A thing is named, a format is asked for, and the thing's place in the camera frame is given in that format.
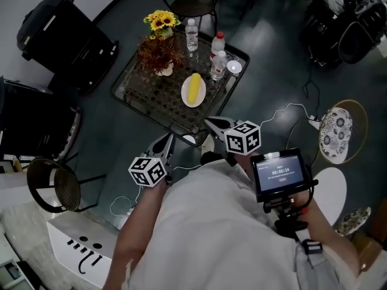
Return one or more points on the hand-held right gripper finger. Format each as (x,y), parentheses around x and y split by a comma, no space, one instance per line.
(222,125)

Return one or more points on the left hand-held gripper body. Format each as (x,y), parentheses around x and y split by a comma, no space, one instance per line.
(148,172)

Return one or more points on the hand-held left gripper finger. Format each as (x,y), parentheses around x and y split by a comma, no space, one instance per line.
(164,148)

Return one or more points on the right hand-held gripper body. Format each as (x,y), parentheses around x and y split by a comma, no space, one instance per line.
(242,137)

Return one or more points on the white oval plate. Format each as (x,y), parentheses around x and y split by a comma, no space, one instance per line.
(201,97)

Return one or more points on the yellow corn cob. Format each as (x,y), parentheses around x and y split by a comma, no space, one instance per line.
(194,88)

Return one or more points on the person's right forearm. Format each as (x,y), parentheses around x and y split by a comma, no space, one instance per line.
(326,234)

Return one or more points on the person's left forearm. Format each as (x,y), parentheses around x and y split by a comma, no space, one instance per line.
(136,222)

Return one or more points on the dark lattice tray table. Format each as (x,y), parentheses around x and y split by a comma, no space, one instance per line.
(151,101)

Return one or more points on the red-label bottle white cap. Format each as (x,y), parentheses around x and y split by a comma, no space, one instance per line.
(219,66)

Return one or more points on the white power strip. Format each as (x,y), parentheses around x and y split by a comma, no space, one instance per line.
(314,122)

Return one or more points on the water bottle red cap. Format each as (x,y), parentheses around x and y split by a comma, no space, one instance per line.
(217,45)

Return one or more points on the person's white shirt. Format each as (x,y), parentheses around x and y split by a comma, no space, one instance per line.
(211,228)

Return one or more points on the black wicker chair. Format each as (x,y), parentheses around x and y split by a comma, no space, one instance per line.
(65,189)

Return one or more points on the orange dried plant white vase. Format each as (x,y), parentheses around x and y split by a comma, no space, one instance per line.
(158,54)

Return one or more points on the clear bottle white cap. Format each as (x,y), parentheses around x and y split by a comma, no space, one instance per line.
(192,36)

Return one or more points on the white round stool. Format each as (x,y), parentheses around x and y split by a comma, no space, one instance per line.
(332,192)

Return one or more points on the white cabinet black slots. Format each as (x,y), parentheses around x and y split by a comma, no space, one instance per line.
(69,252)

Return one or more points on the yellow sunflower bouquet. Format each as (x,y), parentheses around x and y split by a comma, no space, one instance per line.
(161,20)

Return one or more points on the black round-back chair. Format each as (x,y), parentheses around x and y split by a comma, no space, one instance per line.
(190,6)

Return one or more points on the black monitor mount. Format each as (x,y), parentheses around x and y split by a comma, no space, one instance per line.
(287,216)

